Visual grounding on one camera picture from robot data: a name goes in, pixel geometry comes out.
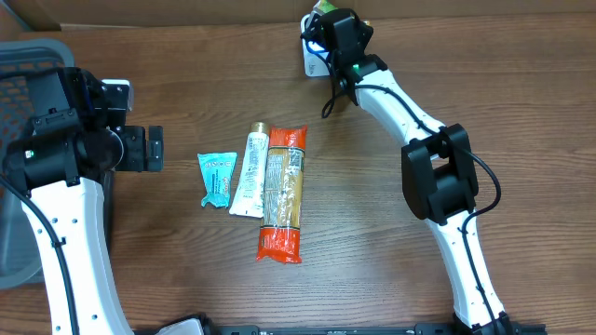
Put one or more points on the orange spaghetti packet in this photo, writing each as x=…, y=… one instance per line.
x=280, y=230

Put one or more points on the white barcode scanner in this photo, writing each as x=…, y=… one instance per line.
x=314, y=54

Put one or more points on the brown cardboard backdrop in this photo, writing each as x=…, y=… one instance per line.
x=44, y=15

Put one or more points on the white tube gold cap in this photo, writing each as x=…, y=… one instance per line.
x=249, y=196

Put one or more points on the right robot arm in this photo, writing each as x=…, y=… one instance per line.
x=438, y=168

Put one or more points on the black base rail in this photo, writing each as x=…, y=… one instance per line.
x=349, y=330

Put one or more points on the grey plastic shopping basket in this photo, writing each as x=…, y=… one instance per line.
x=42, y=91

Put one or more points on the teal snack packet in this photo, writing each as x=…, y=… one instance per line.
x=217, y=171

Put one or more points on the green snack pouch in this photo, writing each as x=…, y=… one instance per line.
x=323, y=7

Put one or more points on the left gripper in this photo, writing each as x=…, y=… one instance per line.
x=155, y=149

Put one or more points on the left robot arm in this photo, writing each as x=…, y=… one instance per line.
x=79, y=136

